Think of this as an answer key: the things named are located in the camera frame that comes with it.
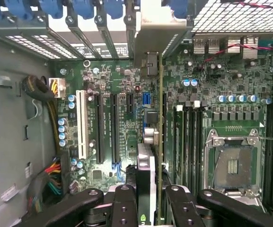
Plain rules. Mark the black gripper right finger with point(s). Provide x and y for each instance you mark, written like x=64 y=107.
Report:
x=183 y=208

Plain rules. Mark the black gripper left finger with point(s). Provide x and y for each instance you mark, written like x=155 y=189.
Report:
x=124 y=208

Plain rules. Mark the silver socket cover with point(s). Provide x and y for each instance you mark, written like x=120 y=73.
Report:
x=235 y=192

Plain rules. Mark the CPU socket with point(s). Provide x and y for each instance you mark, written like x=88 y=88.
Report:
x=235 y=165

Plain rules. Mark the white expansion slot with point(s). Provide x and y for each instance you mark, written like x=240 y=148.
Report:
x=82 y=123

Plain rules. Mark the short black expansion slot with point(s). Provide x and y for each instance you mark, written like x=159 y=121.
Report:
x=130 y=102

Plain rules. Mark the blue expansion slot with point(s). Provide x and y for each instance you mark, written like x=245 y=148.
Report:
x=147 y=99

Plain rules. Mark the green motherboard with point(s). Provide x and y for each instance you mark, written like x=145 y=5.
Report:
x=126 y=78

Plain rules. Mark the white power plug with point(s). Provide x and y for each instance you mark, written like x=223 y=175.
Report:
x=60 y=88

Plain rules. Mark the silver power supply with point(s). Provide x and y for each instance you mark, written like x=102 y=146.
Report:
x=6 y=118

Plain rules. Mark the rear port block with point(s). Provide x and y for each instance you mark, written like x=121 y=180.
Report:
x=221 y=46

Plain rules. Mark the black open PC case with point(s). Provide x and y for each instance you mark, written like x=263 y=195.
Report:
x=233 y=16

